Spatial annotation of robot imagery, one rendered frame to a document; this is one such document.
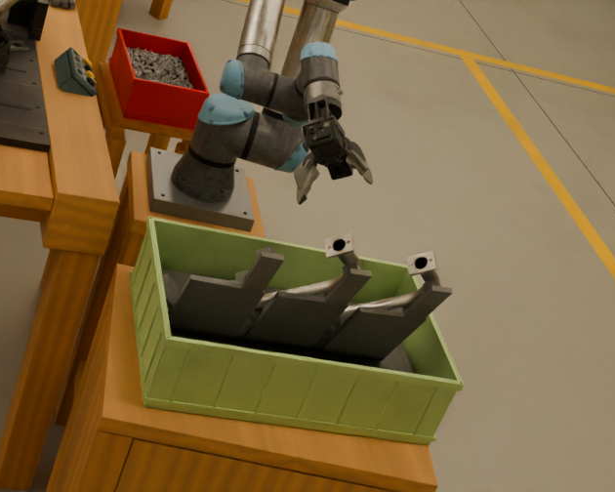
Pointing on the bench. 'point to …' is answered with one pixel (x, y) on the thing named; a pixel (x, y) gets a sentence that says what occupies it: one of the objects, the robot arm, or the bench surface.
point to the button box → (67, 82)
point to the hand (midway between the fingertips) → (336, 196)
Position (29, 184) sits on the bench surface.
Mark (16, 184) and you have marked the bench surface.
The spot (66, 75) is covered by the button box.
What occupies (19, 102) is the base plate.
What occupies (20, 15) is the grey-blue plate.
